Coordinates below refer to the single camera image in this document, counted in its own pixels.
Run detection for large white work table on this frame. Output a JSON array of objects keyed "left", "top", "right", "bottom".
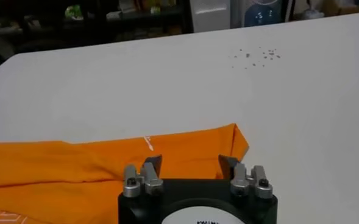
[{"left": 0, "top": 12, "right": 359, "bottom": 224}]

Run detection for open brown cardboard box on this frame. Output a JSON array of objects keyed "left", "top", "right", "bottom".
[{"left": 322, "top": 0, "right": 359, "bottom": 16}]

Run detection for white water dispenser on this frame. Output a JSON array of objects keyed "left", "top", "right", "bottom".
[{"left": 188, "top": 0, "right": 232, "bottom": 33}]

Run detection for green toy vegetables in bowl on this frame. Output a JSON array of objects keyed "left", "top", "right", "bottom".
[{"left": 64, "top": 4, "right": 84, "bottom": 21}]

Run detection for white knotted plastic bag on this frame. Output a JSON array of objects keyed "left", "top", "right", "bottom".
[{"left": 300, "top": 1, "right": 325, "bottom": 21}]

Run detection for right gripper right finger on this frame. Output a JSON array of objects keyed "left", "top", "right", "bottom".
[{"left": 218, "top": 154, "right": 274, "bottom": 200}]

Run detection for orange t-shirt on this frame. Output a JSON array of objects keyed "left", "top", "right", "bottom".
[{"left": 0, "top": 122, "right": 250, "bottom": 224}]

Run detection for blue water jug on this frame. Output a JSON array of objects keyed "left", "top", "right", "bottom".
[{"left": 243, "top": 0, "right": 285, "bottom": 28}]

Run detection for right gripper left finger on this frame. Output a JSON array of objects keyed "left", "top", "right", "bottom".
[{"left": 123, "top": 154, "right": 165, "bottom": 198}]

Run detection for black shelving unit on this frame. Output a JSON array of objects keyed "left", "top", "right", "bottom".
[{"left": 0, "top": 0, "right": 195, "bottom": 77}]

